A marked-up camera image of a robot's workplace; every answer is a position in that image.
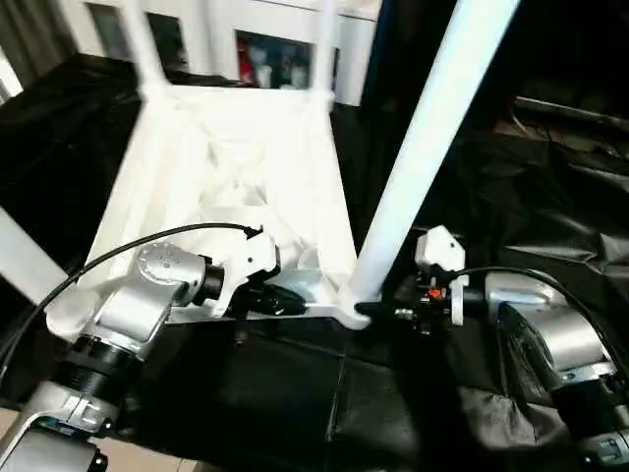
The white plastic table top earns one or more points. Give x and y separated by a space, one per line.
221 147

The white plastic table leg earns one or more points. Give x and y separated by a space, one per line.
142 49
427 137
24 255
325 49

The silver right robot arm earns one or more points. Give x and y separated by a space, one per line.
565 334

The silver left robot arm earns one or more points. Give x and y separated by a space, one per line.
132 305

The black mat cloth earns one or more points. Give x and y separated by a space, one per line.
295 383

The long black rod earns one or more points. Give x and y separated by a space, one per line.
565 109

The white display cabinet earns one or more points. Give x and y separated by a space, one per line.
211 39

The dark tall cabinet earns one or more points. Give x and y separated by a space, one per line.
565 39

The grey curtain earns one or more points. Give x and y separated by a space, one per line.
29 44

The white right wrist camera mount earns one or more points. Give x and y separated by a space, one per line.
440 246

